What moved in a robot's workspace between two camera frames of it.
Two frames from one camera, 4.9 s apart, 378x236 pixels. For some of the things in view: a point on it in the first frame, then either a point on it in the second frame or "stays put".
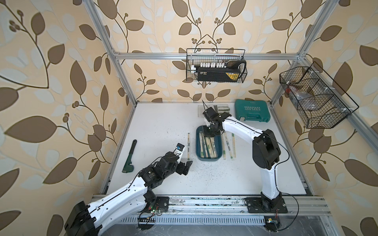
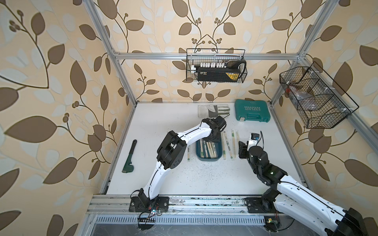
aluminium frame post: x=329 y=10 stays put
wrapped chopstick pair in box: x=202 y=144 stays put
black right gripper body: x=210 y=131 to x=244 y=153
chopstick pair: x=228 y=145 stays put
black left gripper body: x=180 y=169 to x=215 y=141
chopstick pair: x=234 y=145 stays put
